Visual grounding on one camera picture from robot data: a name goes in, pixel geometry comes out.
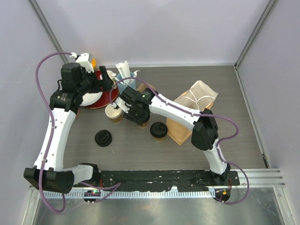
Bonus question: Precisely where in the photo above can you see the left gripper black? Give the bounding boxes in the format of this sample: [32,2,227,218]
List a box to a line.
[77,66,113,96]

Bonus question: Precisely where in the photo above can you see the lidded brown paper cup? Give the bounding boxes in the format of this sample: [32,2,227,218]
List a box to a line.
[139,121,149,128]

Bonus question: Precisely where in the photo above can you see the brown paper cups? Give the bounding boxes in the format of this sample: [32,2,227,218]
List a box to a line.
[105,104,122,123]

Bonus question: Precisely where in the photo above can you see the black lid stack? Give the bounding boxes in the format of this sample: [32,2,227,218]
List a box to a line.
[95,130,113,147]

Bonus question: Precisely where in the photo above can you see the brown paper bag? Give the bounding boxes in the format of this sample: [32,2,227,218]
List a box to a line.
[166,80,218,146]

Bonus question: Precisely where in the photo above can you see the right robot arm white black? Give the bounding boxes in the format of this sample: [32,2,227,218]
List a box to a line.
[115,87,231,185]

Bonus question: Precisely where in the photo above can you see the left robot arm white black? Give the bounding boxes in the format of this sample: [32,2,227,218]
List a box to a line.
[23,62,113,194]

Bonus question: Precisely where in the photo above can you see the pale yellow mug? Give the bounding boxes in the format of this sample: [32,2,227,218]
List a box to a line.
[107,70,116,83]

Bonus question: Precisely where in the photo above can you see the red round tray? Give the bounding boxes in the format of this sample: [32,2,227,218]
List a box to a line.
[84,70,120,110]

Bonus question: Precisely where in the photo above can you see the blue cup holder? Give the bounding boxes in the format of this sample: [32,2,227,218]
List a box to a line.
[116,72,136,94]

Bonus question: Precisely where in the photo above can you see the white wrapped straws bundle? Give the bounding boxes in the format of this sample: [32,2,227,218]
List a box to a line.
[115,61,139,81]

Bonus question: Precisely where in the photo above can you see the white plate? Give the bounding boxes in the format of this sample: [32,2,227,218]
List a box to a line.
[80,92,103,106]

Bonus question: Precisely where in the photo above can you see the orange bowl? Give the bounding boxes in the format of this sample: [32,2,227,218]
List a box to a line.
[91,59,97,68]

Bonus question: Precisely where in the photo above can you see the cardboard cup carrier front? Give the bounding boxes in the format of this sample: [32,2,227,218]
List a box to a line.
[136,83,156,93]

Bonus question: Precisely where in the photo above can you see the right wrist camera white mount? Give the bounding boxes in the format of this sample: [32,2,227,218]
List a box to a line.
[112,97,130,113]

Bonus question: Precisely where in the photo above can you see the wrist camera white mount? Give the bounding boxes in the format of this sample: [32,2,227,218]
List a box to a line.
[69,52,95,73]
[112,97,130,113]

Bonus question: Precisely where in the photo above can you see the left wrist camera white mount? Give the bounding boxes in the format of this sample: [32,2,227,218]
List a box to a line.
[69,52,95,73]

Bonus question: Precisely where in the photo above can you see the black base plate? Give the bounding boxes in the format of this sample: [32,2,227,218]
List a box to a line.
[77,169,242,192]

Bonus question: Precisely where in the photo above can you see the white slotted cable duct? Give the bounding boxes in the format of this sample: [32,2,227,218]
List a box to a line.
[40,189,216,200]

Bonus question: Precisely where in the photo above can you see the aluminium rail frame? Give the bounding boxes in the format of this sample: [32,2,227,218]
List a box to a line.
[23,165,284,194]

